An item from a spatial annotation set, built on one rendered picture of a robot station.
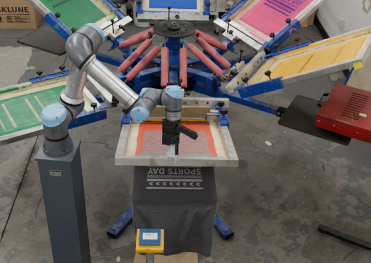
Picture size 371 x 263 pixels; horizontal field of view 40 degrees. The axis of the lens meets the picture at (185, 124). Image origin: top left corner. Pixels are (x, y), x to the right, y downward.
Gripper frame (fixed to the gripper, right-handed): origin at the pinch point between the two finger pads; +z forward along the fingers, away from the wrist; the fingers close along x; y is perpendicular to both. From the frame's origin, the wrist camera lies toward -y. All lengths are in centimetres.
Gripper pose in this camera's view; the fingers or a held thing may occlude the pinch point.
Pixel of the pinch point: (176, 159)
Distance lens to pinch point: 243.1
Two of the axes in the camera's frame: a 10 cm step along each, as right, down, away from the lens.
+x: 0.4, 3.3, -9.4
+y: -10.0, -0.1, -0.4
